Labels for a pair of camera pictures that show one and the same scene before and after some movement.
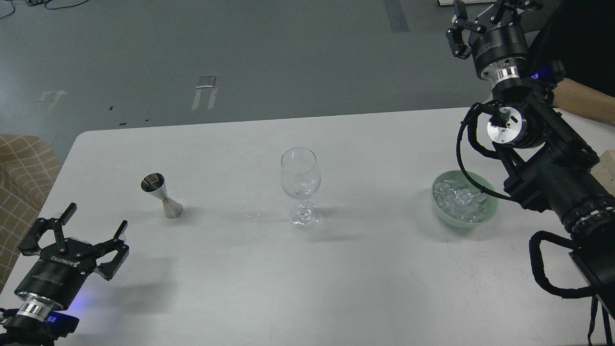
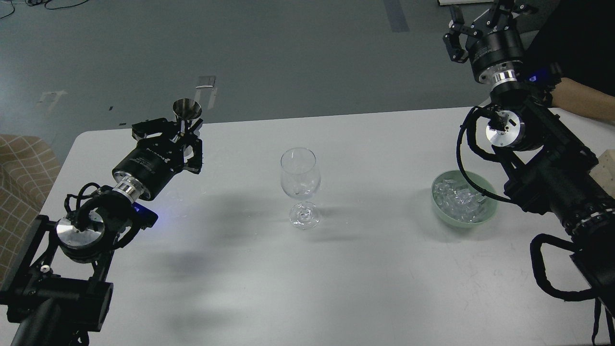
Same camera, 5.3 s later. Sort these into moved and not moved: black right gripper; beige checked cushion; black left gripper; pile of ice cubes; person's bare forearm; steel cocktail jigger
Moved: black left gripper; steel cocktail jigger
Not moved: black right gripper; pile of ice cubes; person's bare forearm; beige checked cushion
